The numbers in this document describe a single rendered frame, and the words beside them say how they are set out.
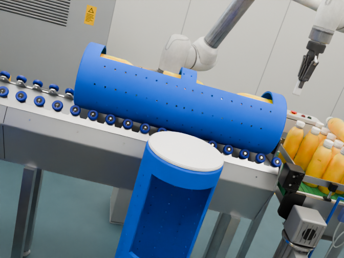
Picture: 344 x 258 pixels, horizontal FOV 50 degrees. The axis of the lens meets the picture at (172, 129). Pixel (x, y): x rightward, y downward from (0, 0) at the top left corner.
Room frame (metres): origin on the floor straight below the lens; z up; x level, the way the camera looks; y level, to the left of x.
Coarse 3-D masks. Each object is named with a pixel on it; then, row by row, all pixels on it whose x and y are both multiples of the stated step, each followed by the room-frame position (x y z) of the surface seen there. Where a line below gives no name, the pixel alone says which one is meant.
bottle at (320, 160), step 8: (320, 152) 1.52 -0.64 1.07; (328, 152) 1.52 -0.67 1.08; (312, 160) 1.54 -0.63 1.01; (320, 160) 1.51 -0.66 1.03; (328, 160) 1.51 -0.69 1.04; (312, 168) 1.52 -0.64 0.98; (320, 168) 1.51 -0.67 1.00; (312, 176) 1.51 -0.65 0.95; (320, 176) 1.51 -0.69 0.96; (312, 184) 1.51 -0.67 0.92
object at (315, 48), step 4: (308, 44) 1.62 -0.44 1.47; (312, 44) 1.60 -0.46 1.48; (316, 44) 1.60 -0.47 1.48; (320, 44) 1.60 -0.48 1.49; (308, 48) 1.61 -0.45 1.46; (312, 48) 1.60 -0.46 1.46; (316, 48) 1.60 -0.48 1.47; (320, 48) 1.60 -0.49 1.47; (324, 48) 1.61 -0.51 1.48; (308, 52) 1.66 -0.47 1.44; (312, 52) 1.62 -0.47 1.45; (316, 52) 1.59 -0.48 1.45; (320, 52) 1.60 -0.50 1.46; (312, 56) 1.60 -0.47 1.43; (312, 60) 1.60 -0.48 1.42
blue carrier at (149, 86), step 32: (96, 64) 1.42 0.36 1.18; (128, 64) 1.46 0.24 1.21; (96, 96) 1.40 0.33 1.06; (128, 96) 1.41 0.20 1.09; (160, 96) 1.42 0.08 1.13; (192, 96) 1.45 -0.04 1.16; (224, 96) 1.48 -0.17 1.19; (192, 128) 1.46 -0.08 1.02; (224, 128) 1.45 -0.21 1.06; (256, 128) 1.47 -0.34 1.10
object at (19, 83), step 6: (0, 78) 1.58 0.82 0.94; (6, 78) 1.57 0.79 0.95; (18, 84) 1.59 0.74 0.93; (24, 84) 1.59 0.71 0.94; (36, 84) 1.59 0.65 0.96; (36, 90) 1.61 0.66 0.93; (42, 90) 1.61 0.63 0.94; (54, 90) 1.59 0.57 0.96; (60, 96) 1.62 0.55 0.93; (66, 96) 1.61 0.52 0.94; (72, 96) 1.61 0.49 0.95
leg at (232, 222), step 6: (228, 216) 1.56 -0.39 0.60; (234, 216) 1.54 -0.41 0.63; (228, 222) 1.53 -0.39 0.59; (234, 222) 1.52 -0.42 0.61; (228, 228) 1.52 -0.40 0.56; (234, 228) 1.52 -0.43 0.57; (222, 234) 1.55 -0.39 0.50; (228, 234) 1.52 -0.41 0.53; (222, 240) 1.52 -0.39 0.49; (228, 240) 1.52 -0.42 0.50; (216, 246) 1.56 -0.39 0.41; (222, 246) 1.52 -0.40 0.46; (228, 246) 1.53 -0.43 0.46; (216, 252) 1.53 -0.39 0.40; (222, 252) 1.52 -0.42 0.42
